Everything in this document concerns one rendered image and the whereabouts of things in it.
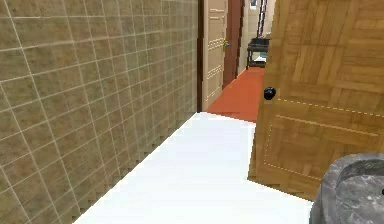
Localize beige panelled door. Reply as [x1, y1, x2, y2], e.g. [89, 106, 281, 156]
[201, 0, 229, 112]

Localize black round door knob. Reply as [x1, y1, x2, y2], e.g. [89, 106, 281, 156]
[263, 86, 277, 101]

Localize black side table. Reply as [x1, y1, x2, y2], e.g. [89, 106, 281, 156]
[245, 37, 271, 71]

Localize brown parquet wooden door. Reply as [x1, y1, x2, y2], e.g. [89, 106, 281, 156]
[247, 0, 384, 202]

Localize grey stone sink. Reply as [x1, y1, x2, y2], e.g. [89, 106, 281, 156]
[308, 152, 384, 224]

